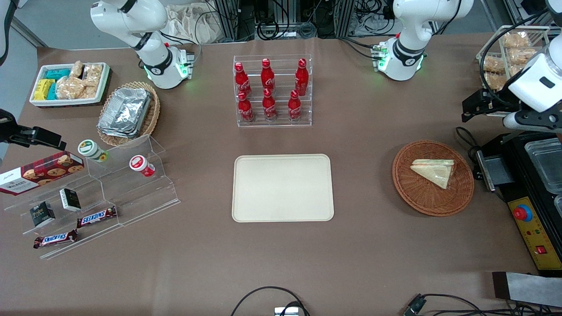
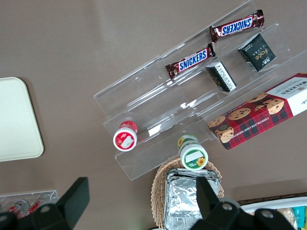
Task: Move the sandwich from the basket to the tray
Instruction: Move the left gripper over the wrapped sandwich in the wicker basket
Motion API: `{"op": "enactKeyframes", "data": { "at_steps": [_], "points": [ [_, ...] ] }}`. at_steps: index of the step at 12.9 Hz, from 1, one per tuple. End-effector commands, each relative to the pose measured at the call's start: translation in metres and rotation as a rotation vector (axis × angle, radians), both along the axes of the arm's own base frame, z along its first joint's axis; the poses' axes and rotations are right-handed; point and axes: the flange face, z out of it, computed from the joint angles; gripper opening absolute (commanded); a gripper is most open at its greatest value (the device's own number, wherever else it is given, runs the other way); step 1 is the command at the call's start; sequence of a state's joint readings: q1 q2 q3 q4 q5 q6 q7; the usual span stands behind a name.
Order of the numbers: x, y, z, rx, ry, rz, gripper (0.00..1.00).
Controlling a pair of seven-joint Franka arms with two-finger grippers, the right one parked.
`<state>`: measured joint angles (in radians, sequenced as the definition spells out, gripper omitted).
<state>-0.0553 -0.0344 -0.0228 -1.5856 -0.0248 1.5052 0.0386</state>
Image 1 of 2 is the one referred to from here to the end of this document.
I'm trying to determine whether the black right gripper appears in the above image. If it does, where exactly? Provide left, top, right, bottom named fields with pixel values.
left=0, top=108, right=67, bottom=151

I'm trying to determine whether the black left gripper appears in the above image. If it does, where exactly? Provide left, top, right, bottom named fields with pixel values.
left=461, top=87, right=522, bottom=123

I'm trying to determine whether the plastic-wrapped triangle sandwich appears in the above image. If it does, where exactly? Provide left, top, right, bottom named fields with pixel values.
left=410, top=158, right=455, bottom=190

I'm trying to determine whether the white rectangular snack tray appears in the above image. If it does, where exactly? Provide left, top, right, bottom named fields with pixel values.
left=29, top=62, right=112, bottom=108

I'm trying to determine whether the round brown wicker basket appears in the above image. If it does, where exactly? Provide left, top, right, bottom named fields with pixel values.
left=392, top=140, right=475, bottom=217

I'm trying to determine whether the oval light wicker basket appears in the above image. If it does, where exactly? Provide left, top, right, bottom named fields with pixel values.
left=97, top=81, right=161, bottom=147

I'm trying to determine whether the beige plastic serving tray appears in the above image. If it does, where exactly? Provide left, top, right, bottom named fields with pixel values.
left=232, top=154, right=335, bottom=223

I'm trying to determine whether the red tartan cookie box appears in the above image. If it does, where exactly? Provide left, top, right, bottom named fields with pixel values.
left=0, top=151, right=85, bottom=196

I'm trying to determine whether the bagged fried snack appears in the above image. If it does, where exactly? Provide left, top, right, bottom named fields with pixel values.
left=508, top=47, right=538, bottom=65
left=483, top=72, right=510, bottom=91
left=482, top=56, right=506, bottom=73
left=502, top=31, right=531, bottom=49

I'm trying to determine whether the yellow snack pack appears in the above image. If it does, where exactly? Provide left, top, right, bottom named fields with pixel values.
left=34, top=79, right=56, bottom=101

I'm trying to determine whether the green-lidded yogurt cup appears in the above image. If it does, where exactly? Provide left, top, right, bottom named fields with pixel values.
left=78, top=139, right=108, bottom=163

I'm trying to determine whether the small black carton box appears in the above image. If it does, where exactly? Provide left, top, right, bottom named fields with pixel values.
left=59, top=188, right=82, bottom=212
left=29, top=201, right=56, bottom=228

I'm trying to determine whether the silver foil container stack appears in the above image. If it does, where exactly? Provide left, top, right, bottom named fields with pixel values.
left=97, top=87, right=152, bottom=139

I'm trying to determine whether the brown Snickers bar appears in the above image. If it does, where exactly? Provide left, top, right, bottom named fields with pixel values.
left=77, top=206, right=118, bottom=229
left=33, top=229, right=79, bottom=249

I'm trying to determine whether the red-lidded yogurt cup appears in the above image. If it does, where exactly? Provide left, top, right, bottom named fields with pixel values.
left=129, top=155, right=156, bottom=178

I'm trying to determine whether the red emergency stop button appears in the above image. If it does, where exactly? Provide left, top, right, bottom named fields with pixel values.
left=513, top=204, right=533, bottom=223

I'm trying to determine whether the clear acrylic stepped display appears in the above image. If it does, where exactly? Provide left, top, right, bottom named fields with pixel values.
left=4, top=134, right=181, bottom=260

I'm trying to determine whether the black sealing machine yellow panel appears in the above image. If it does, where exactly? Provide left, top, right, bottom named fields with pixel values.
left=473, top=130, right=562, bottom=277

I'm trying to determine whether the red cola bottle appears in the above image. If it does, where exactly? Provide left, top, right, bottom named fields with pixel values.
left=234, top=62, right=252, bottom=98
left=261, top=58, right=276, bottom=93
left=295, top=58, right=309, bottom=96
left=262, top=88, right=277, bottom=122
left=238, top=91, right=255, bottom=123
left=288, top=90, right=302, bottom=122

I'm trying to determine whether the grey and black flat strip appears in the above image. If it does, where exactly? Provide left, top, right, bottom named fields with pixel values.
left=492, top=271, right=562, bottom=308

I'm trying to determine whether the beige cloth bag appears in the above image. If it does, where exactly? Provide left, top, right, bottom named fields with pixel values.
left=165, top=4, right=222, bottom=44

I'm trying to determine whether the clear acrylic bottle rack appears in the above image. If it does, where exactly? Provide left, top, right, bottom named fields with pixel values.
left=233, top=54, right=313, bottom=128

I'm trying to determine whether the black machine power cable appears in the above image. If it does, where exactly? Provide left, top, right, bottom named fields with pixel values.
left=455, top=126, right=484, bottom=165

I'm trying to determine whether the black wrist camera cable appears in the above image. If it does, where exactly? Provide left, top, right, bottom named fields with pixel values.
left=480, top=8, right=562, bottom=110

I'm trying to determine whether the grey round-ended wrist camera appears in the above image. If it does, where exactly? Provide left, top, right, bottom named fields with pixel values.
left=503, top=110, right=562, bottom=133

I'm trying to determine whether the white wire basket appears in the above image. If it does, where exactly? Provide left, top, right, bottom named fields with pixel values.
left=476, top=25, right=552, bottom=117

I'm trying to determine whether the aluminium profile frame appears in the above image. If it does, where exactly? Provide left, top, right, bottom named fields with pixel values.
left=334, top=0, right=357, bottom=38
left=213, top=0, right=256, bottom=43

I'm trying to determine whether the black cable with connector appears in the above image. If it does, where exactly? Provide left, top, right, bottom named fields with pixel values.
left=403, top=293, right=562, bottom=316

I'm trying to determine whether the coiled black cable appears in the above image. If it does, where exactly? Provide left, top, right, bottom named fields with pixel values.
left=256, top=18, right=281, bottom=41

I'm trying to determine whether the black looped cable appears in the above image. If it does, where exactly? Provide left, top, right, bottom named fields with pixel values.
left=231, top=286, right=310, bottom=316

